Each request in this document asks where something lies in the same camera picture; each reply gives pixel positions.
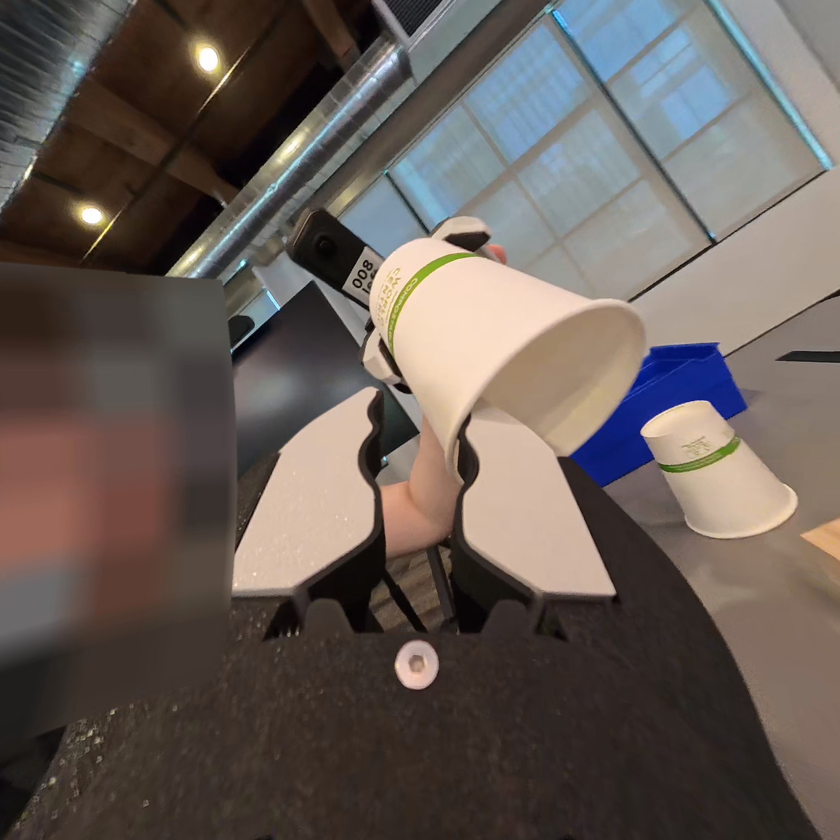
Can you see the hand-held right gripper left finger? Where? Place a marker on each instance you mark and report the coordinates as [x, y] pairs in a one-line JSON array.
[[308, 512]]

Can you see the black framed panel on stand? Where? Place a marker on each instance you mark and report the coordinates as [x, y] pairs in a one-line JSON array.
[[295, 367]]

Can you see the person's left forearm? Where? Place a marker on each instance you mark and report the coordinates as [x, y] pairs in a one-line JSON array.
[[420, 512]]

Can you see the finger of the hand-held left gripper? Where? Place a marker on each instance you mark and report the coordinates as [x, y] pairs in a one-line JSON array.
[[463, 235], [384, 358]]

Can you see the large window with blinds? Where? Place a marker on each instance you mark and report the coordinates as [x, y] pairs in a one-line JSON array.
[[590, 164]]

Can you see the blue plastic bin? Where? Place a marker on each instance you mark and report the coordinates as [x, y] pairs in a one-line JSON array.
[[689, 387]]

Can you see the person's left hand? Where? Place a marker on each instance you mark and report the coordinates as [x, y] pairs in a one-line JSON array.
[[497, 254]]

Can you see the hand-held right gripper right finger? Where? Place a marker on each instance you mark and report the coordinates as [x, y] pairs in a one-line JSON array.
[[531, 518]]

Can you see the light wooden cube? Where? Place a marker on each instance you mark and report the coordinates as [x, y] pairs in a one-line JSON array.
[[825, 539]]

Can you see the round ceiling light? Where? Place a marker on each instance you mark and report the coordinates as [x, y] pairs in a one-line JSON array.
[[208, 58], [92, 214]]

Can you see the white paper cup green band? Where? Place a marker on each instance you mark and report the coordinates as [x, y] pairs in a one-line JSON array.
[[728, 499], [512, 341]]

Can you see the silver ventilation duct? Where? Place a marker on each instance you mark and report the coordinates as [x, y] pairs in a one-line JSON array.
[[39, 79], [295, 164]]

